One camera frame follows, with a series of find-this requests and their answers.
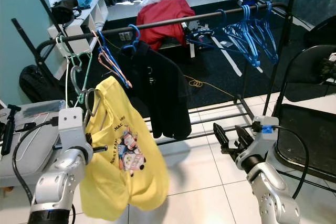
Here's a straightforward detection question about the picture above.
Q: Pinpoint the pink hanger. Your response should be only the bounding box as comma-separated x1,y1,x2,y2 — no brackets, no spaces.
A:
92,30,132,87

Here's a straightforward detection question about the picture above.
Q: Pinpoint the yellow printed t-shirt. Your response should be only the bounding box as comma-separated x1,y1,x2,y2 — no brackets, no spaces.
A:
84,76,170,222

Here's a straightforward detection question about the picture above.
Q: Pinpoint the black chair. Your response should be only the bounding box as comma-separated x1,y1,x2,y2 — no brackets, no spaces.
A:
273,45,336,130

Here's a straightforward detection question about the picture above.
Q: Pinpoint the red cloth cover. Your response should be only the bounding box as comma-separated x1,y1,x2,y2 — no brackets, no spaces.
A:
135,0,196,51

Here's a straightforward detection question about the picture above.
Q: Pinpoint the black shirt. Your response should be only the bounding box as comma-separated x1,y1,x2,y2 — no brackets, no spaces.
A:
126,40,192,141

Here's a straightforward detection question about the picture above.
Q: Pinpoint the black metal clothes rack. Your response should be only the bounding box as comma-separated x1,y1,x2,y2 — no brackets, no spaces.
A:
10,0,302,148

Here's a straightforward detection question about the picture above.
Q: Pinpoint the blue plastic hanger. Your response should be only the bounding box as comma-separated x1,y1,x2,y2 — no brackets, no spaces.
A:
97,29,133,88
120,24,141,51
255,1,279,65
223,5,263,67
186,9,260,67

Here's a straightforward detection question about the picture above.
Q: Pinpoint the large black bag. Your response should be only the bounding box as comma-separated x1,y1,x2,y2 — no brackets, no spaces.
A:
302,14,336,46

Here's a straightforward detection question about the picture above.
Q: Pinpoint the white shelf unit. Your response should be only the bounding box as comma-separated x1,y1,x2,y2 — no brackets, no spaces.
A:
46,0,108,70

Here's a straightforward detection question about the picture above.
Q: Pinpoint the black handle stick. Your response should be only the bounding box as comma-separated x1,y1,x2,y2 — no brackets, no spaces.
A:
3,104,22,156

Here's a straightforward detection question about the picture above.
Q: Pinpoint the black backpack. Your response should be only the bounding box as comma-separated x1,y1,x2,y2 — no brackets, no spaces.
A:
19,64,69,104

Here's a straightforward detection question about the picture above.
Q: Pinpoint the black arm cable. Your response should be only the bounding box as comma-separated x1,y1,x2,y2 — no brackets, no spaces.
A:
12,118,59,204
276,124,311,198

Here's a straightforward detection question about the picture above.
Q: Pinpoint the green hanger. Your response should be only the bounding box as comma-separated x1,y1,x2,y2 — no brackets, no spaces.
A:
55,34,92,104

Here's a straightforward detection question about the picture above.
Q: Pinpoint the grey hard case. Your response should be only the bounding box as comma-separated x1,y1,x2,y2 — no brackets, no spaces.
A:
0,100,66,188

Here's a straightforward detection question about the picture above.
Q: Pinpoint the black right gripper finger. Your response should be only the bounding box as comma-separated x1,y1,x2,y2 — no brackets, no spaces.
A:
235,125,254,146
213,123,233,151

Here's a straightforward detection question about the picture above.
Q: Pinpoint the small black bag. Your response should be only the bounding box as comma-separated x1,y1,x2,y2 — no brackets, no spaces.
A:
51,0,82,24

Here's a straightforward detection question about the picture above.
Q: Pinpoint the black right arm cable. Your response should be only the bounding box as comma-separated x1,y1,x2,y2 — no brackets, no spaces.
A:
276,124,311,198

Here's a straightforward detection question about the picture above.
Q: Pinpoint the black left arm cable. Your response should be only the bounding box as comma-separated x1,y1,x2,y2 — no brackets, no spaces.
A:
12,118,59,204

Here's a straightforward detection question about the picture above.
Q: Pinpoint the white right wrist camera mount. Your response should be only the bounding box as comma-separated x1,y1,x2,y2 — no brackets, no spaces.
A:
234,116,279,164

